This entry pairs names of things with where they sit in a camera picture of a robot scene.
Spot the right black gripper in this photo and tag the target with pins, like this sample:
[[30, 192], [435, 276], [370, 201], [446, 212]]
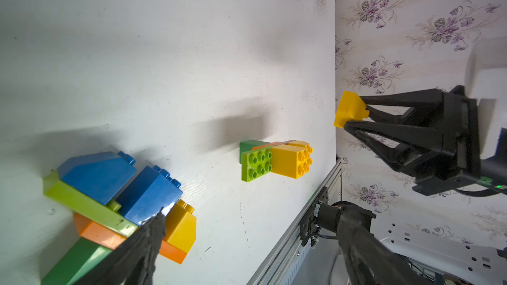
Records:
[[442, 151]]

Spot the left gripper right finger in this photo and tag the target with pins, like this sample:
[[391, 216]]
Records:
[[367, 260]]

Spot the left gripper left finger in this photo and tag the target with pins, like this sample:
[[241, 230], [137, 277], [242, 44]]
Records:
[[133, 262]]

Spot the orange long lego brick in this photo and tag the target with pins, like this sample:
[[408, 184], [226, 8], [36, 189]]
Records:
[[103, 236]]

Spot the small green lego brick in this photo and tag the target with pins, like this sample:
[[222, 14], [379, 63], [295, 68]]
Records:
[[76, 263]]

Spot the lime green lego plate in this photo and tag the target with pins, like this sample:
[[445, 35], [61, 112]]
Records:
[[105, 215]]

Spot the yellow sloped lego brick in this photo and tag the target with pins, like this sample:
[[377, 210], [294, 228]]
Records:
[[181, 226]]

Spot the yellow lego brick hidden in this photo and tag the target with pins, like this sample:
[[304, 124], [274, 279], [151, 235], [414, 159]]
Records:
[[351, 108]]

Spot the blue square lego brick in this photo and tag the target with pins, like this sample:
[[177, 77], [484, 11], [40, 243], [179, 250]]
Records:
[[151, 192]]

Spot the blue sloped lego brick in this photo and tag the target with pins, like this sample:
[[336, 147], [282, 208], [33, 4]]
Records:
[[99, 176]]

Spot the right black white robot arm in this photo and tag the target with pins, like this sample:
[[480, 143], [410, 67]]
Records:
[[492, 174]]

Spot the aluminium front rail frame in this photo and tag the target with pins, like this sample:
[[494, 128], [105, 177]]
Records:
[[286, 258]]

